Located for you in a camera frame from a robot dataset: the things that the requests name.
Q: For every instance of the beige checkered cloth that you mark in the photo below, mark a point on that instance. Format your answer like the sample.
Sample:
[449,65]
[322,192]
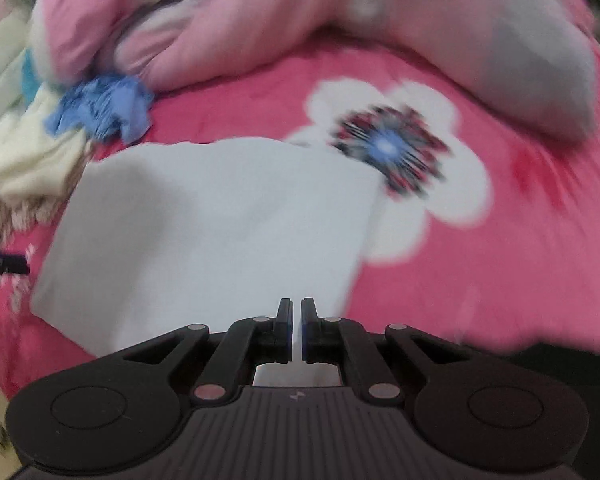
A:
[30,210]

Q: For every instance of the cream fleece garment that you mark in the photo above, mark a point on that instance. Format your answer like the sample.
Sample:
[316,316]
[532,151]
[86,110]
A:
[25,160]

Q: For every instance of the pink floral bed blanket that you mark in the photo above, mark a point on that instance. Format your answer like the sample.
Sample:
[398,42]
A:
[505,240]

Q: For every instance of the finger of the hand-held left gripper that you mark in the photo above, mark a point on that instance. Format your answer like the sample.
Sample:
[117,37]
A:
[2,265]

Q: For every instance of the crumpled blue cloth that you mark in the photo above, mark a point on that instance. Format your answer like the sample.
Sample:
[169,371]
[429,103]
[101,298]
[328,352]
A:
[105,107]

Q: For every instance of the white padded headboard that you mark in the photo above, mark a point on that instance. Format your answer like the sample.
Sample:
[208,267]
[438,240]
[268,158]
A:
[0,70]

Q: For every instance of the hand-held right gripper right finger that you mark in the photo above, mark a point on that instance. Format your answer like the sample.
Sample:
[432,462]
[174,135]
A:
[307,321]

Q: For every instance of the cyan patterned blanket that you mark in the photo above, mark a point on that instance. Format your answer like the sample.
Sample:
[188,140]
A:
[30,77]

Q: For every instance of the white shirt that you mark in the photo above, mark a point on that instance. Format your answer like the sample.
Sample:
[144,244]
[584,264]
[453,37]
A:
[205,230]

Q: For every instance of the pink and grey quilt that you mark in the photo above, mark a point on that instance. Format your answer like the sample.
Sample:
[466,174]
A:
[280,15]

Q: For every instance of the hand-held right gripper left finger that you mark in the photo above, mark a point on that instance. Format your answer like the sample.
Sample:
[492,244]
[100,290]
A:
[285,321]

